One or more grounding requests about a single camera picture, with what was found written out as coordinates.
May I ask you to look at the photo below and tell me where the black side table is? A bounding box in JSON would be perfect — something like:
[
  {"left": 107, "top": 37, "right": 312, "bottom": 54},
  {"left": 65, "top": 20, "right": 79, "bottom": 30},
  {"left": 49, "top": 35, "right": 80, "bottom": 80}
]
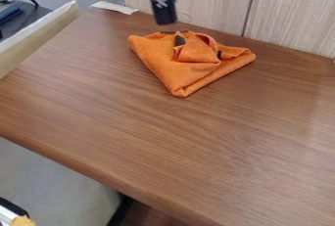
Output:
[{"left": 0, "top": 0, "right": 54, "bottom": 40}]

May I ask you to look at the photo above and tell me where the white paper sheet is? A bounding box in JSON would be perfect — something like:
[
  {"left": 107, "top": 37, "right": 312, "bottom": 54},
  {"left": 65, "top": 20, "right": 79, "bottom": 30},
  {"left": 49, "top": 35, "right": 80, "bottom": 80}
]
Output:
[{"left": 88, "top": 0, "right": 140, "bottom": 16}]

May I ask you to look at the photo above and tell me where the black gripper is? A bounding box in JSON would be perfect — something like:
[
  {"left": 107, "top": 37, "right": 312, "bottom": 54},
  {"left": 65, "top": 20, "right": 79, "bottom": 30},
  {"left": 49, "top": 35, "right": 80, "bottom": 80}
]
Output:
[{"left": 149, "top": 0, "right": 180, "bottom": 26}]

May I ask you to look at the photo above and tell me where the orange cloth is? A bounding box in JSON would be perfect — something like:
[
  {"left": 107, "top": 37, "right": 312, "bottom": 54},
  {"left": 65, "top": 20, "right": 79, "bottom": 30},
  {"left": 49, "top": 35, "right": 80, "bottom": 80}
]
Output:
[{"left": 126, "top": 30, "right": 259, "bottom": 99}]

